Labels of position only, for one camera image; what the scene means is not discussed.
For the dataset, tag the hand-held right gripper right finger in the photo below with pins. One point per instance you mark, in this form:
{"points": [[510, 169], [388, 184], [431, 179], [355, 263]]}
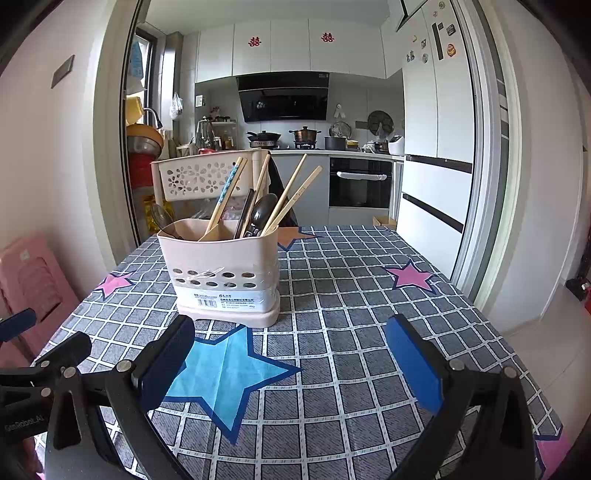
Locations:
{"points": [[415, 364]]}

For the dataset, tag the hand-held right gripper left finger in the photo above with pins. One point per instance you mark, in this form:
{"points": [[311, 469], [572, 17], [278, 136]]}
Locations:
{"points": [[166, 364]]}

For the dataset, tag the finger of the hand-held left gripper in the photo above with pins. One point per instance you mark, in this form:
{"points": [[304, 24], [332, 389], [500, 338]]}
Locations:
{"points": [[16, 325], [60, 353]]}

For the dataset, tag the beige plastic utensil holder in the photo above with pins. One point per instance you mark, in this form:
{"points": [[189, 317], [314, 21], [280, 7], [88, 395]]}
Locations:
{"points": [[221, 258]]}

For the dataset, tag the dark translucent plastic spoon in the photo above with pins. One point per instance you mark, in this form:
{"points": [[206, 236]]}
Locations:
{"points": [[244, 212], [265, 210], [161, 219]]}

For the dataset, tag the blue patterned bamboo chopstick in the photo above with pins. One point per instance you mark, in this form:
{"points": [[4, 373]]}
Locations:
{"points": [[229, 188]]}

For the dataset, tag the bamboo chopstick with markings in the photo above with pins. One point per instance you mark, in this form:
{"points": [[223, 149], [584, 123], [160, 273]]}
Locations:
{"points": [[302, 187]]}

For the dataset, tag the pink plastic stool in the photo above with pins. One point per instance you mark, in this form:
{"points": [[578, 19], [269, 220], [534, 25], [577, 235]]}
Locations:
{"points": [[32, 286]]}

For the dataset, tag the grey checked star tablecloth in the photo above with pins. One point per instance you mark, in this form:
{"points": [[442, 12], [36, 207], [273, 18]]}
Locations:
{"points": [[346, 323]]}

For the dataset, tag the cardboard box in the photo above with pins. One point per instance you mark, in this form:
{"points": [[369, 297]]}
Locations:
{"points": [[384, 223]]}

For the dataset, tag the yellow oil bottle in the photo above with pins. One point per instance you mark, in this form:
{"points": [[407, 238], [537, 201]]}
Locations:
{"points": [[150, 212]]}

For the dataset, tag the black built-in oven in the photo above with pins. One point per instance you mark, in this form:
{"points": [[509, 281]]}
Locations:
{"points": [[360, 194]]}

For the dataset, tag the red fire extinguisher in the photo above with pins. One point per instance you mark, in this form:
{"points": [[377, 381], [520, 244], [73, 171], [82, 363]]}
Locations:
{"points": [[586, 295]]}

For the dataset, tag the white flower-cutout basket cart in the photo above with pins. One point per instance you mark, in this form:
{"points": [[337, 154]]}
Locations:
{"points": [[194, 177]]}

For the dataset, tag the red bucket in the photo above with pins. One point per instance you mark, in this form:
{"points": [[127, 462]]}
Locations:
{"points": [[140, 170]]}

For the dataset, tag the grey kitchen counter cabinet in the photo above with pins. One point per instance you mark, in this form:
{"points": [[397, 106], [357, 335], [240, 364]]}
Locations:
{"points": [[314, 184]]}

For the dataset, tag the white rice cooker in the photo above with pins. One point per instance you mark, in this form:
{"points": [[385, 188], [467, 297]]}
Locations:
{"points": [[396, 146]]}

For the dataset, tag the orange basin with metal bowl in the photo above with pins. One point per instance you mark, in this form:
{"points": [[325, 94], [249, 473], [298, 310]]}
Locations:
{"points": [[144, 138]]}

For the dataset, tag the dark cooking pot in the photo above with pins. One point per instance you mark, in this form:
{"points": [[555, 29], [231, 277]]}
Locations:
{"points": [[335, 143]]}

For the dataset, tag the yellow container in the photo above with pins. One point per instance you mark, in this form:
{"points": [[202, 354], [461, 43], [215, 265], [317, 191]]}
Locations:
{"points": [[134, 110]]}

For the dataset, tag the black frying pan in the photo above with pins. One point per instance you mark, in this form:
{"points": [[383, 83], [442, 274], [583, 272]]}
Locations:
{"points": [[265, 137]]}

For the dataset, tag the white refrigerator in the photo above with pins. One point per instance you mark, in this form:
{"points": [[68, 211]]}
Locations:
{"points": [[429, 115]]}

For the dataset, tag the metal kitchen faucet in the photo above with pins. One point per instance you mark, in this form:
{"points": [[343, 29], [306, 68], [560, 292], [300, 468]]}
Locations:
{"points": [[154, 113]]}

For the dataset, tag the copper cooking pot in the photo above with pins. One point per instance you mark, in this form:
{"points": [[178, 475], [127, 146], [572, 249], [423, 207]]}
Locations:
{"points": [[304, 136]]}

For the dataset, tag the hanging clear plastic bag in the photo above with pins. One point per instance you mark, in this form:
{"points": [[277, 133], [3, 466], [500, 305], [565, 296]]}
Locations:
{"points": [[176, 108]]}

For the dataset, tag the black range hood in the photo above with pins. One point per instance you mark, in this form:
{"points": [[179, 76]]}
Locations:
{"points": [[284, 101]]}

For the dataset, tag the blue paper sheet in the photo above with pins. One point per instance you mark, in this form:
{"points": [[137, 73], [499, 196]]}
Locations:
{"points": [[137, 62]]}

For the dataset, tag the red paper decal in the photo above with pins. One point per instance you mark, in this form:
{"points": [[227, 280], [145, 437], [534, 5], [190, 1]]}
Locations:
{"points": [[327, 38], [254, 42]]}

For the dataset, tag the white upper cabinets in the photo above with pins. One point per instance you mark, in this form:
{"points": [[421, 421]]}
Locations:
{"points": [[291, 50]]}

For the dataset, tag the round wall rack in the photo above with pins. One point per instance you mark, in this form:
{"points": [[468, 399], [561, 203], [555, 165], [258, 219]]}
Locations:
{"points": [[379, 122]]}

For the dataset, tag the grey wall switch panel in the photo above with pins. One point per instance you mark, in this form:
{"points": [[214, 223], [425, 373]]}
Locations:
{"points": [[63, 71]]}

